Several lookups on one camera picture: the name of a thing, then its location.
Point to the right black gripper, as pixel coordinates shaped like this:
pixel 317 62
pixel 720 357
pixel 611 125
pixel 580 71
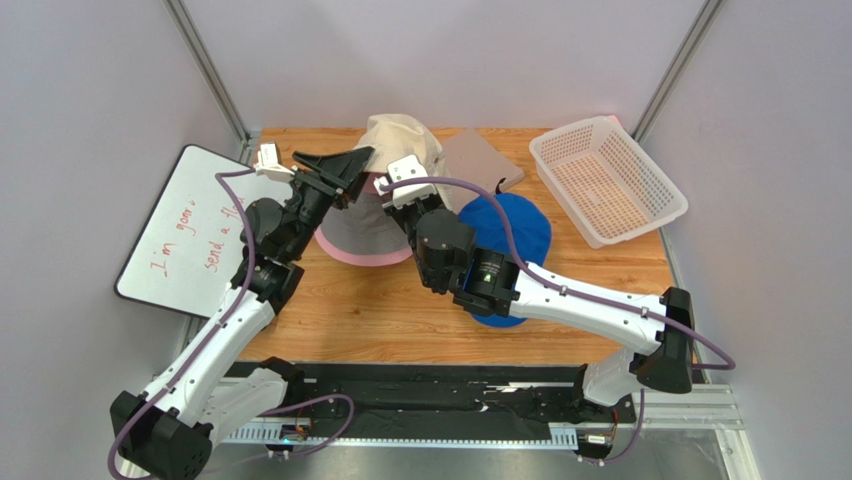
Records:
pixel 405 207

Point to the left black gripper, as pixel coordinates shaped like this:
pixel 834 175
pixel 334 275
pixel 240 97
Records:
pixel 344 169

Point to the grey bucket hat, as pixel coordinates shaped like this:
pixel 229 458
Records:
pixel 363 230

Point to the beige bucket hat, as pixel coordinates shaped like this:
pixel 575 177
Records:
pixel 394 136

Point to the blue hat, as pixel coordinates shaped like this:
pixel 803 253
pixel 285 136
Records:
pixel 531 229

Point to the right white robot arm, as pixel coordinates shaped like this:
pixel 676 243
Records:
pixel 655 352

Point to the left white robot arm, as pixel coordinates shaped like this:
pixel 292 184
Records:
pixel 172 426

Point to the grey flat board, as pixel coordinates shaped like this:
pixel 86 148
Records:
pixel 470 157

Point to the white whiteboard with red writing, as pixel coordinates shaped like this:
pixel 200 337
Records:
pixel 190 247

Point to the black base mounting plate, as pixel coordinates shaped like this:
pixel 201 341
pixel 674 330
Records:
pixel 398 402

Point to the white plastic basket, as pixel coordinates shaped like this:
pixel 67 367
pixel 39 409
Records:
pixel 607 185

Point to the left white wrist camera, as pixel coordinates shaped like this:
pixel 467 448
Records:
pixel 268 165

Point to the left corner aluminium post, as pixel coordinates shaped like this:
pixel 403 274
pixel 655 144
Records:
pixel 185 25

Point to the corner aluminium post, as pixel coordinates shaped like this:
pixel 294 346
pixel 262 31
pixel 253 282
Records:
pixel 687 49
pixel 185 25

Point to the aluminium frame rail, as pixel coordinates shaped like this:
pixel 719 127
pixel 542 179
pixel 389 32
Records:
pixel 707 407

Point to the right corner aluminium post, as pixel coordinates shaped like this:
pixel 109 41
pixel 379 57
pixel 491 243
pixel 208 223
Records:
pixel 687 49

